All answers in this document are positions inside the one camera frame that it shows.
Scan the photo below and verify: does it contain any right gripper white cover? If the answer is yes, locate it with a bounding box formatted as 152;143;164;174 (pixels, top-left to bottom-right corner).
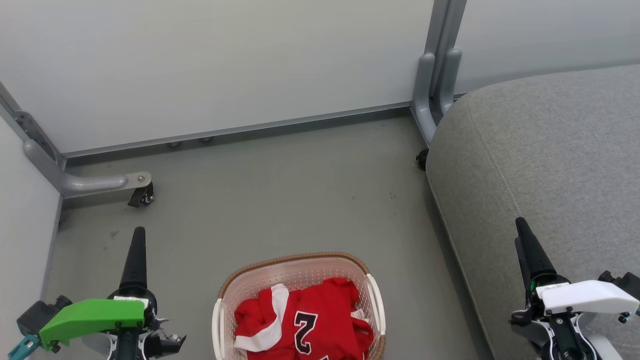
510;216;640;360

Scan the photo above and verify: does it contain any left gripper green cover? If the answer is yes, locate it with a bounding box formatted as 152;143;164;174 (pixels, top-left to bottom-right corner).
39;226;187;360

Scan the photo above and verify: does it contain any red white jersey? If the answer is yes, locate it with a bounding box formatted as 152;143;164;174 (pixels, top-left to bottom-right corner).
233;277;375;360

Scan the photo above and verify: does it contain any grey fabric sofa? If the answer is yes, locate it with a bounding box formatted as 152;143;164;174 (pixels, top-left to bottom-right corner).
425;64;640;360

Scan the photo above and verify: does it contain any grey partition foot with plate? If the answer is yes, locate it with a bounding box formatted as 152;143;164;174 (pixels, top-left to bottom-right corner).
22;139;154;199

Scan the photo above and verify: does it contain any white perforated laundry basket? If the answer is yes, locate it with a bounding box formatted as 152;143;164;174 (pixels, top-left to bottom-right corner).
211;251;387;360

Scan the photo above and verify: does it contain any teal left camera cable plug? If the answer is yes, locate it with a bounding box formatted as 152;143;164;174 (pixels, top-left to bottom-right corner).
7;334;42;360

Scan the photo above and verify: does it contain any grey partition bottom rail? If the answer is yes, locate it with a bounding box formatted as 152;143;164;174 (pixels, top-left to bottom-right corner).
61;101;415;160

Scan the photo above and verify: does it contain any grey partition corner bracket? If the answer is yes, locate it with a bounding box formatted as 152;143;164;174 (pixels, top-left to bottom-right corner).
0;81;67;167

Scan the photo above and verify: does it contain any grey partition post with braces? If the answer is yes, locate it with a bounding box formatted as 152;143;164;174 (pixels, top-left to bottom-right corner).
410;0;469;149

